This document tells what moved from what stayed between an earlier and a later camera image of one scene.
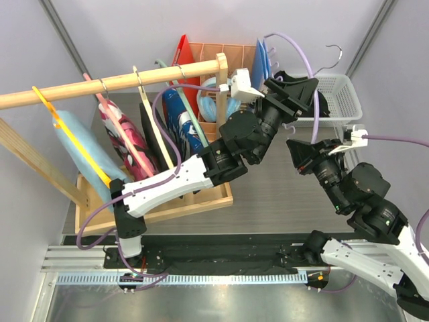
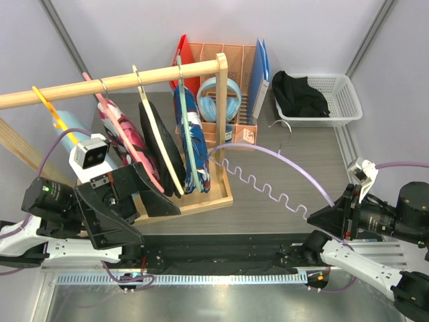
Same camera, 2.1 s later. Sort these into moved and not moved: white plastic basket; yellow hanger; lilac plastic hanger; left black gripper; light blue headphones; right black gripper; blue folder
Moved: left black gripper; lilac plastic hanger; right black gripper
Not moved: light blue headphones; yellow hanger; blue folder; white plastic basket
